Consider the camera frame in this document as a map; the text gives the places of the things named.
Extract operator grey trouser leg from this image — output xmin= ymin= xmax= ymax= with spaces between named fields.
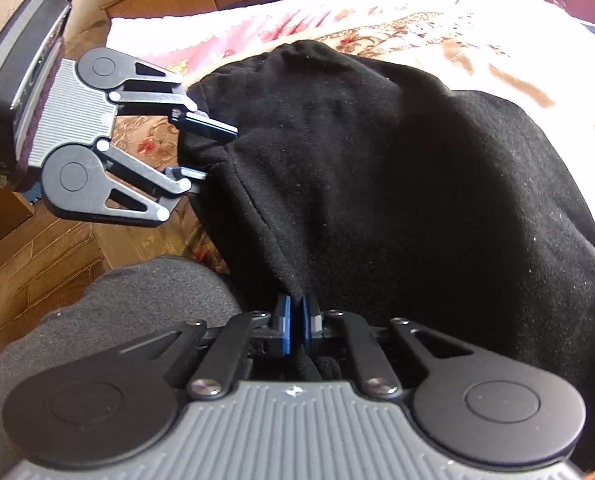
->
xmin=0 ymin=256 xmax=241 ymax=477

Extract floral satin bedspread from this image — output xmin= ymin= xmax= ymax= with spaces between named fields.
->
xmin=91 ymin=0 xmax=595 ymax=271

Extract black pants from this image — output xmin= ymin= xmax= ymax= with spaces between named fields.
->
xmin=178 ymin=41 xmax=595 ymax=468

